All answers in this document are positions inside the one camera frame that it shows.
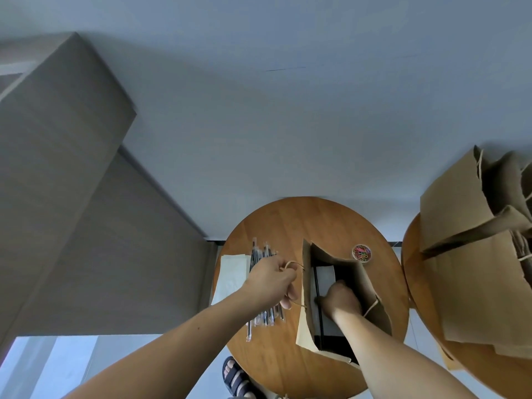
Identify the person's left hand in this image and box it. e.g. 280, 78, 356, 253
243, 256, 301, 313

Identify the black sandal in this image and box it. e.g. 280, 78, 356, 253
222, 356, 267, 399

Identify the white paper sheet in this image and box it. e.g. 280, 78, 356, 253
211, 254, 252, 306

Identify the person's right forearm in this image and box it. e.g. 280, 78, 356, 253
332, 307, 479, 399

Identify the grey wooden cabinet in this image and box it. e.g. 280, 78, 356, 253
0, 32, 209, 349

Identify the bunch of clear pens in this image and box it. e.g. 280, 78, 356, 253
245, 241, 286, 343

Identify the creased brown paper bag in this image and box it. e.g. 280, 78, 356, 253
419, 145, 532, 254

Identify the person's right hand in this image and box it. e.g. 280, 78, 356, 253
314, 280, 363, 323

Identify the large brown paper bag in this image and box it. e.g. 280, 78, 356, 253
421, 228, 532, 361

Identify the person's left forearm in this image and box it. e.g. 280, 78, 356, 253
62, 287, 267, 399

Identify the black and grey notebook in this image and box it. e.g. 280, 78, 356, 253
312, 264, 359, 363

